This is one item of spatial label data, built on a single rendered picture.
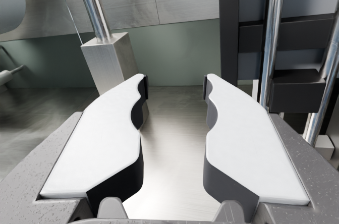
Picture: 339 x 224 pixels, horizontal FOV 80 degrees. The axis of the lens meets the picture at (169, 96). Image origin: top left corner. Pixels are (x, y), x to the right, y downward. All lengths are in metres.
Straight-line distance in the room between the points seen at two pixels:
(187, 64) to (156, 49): 0.13
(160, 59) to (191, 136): 0.33
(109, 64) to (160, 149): 0.25
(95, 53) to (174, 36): 0.30
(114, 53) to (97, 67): 0.07
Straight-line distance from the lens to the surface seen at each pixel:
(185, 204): 0.45
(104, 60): 0.53
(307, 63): 0.28
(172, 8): 0.70
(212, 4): 0.68
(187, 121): 0.62
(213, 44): 0.72
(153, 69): 0.80
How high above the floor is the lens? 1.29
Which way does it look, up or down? 32 degrees down
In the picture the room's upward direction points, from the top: 11 degrees counter-clockwise
